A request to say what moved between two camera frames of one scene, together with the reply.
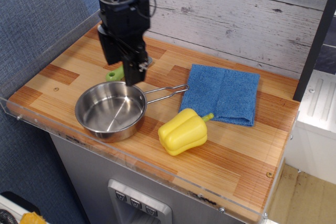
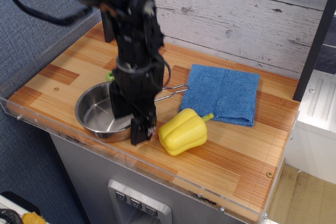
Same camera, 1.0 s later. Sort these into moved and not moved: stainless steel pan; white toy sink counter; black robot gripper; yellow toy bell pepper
Moved: black robot gripper
Not moved: stainless steel pan; white toy sink counter; yellow toy bell pepper
